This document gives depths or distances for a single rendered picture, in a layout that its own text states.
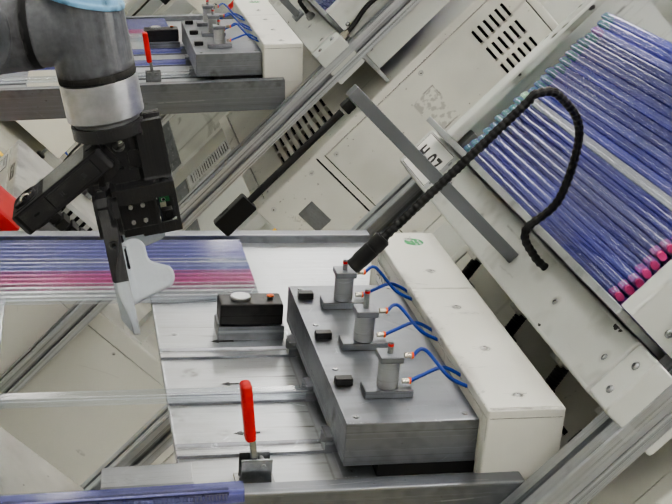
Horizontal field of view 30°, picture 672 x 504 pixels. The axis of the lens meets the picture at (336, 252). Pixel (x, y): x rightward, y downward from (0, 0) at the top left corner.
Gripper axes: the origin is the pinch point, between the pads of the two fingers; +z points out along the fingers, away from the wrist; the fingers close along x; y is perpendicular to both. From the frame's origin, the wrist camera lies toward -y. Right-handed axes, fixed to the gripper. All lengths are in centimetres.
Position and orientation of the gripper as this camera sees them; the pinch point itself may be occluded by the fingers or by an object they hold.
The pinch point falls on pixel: (127, 307)
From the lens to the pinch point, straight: 131.5
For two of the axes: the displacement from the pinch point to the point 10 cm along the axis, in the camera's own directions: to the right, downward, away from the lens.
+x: -2.0, -3.6, 9.1
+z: 1.3, 9.1, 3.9
